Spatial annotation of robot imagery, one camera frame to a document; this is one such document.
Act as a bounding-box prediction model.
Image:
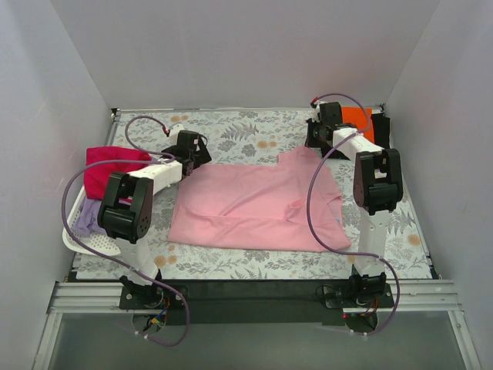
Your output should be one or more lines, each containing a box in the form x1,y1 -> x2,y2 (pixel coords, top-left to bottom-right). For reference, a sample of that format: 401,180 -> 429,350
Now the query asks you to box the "pink t shirt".
168,146 -> 351,252

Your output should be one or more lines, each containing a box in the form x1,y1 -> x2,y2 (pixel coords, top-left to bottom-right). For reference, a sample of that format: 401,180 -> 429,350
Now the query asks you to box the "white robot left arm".
98,129 -> 212,308

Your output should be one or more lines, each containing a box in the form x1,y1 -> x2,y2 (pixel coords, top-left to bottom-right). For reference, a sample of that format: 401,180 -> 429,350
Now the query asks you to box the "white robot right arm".
305,98 -> 404,308

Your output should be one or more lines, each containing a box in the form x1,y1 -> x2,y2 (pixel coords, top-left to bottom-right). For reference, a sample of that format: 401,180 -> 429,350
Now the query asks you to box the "orange folded t shirt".
341,106 -> 374,143

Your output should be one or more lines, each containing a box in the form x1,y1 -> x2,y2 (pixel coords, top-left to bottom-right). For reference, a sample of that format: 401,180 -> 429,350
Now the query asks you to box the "black folded t shirt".
327,114 -> 392,160

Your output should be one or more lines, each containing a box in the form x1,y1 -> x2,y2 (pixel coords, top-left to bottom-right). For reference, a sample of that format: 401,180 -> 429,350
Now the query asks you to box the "red t shirt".
83,146 -> 152,200

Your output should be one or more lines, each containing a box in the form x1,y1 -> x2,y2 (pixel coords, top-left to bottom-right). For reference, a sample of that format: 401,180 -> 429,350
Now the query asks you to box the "lavender t shirt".
72,197 -> 106,237

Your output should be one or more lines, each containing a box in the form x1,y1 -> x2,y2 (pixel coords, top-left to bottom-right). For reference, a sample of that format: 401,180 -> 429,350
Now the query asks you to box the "white plastic basket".
62,187 -> 120,257

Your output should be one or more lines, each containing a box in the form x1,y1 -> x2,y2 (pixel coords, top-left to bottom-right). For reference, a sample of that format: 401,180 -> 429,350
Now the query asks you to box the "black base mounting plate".
119,277 -> 395,326

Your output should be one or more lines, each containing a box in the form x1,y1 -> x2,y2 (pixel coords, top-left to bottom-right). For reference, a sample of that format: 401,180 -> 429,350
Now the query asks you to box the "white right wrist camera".
310,96 -> 325,122

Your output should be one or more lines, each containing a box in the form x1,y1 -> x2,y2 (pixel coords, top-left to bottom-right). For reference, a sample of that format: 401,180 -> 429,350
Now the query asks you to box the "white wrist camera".
165,123 -> 184,138
310,96 -> 325,122

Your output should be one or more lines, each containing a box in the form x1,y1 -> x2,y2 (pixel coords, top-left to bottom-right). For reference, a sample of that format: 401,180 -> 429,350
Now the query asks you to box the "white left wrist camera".
165,123 -> 184,138

